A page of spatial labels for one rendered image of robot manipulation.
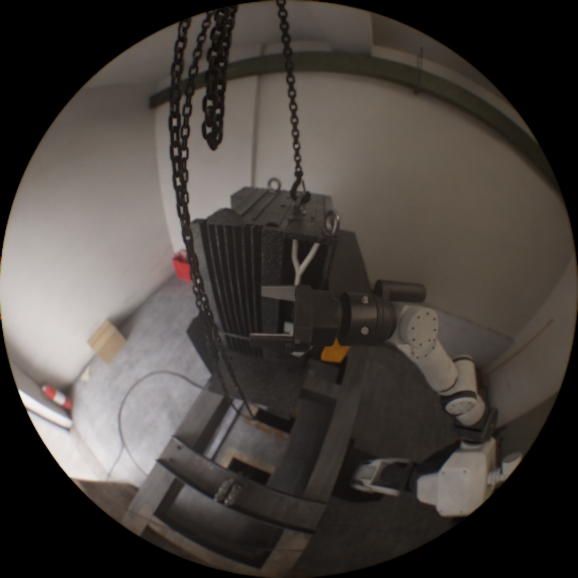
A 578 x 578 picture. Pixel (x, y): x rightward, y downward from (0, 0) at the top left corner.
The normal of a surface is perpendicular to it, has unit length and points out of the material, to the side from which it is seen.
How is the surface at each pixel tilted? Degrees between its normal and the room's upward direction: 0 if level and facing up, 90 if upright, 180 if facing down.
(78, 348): 90
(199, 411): 0
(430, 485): 74
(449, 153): 90
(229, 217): 90
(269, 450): 0
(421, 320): 51
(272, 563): 0
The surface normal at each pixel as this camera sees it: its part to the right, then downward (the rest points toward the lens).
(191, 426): 0.08, -0.74
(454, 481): -0.93, -0.19
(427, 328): -0.01, 0.05
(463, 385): -0.43, -0.84
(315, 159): -0.37, 0.60
